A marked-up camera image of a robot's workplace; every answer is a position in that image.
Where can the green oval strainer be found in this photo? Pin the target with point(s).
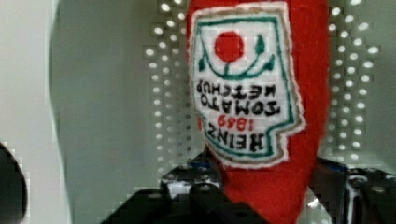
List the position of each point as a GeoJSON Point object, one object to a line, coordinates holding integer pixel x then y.
{"type": "Point", "coordinates": [122, 106]}

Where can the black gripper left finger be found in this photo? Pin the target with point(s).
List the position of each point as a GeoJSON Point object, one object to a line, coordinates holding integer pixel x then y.
{"type": "Point", "coordinates": [191, 193]}

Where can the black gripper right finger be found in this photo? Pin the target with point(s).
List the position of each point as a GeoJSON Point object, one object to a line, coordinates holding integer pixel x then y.
{"type": "Point", "coordinates": [354, 195]}

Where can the red plush ketchup bottle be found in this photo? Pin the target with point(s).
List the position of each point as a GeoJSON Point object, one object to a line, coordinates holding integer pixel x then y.
{"type": "Point", "coordinates": [259, 82]}

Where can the black utensil holder cup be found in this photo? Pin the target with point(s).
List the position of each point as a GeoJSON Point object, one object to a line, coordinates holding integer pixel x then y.
{"type": "Point", "coordinates": [13, 189]}

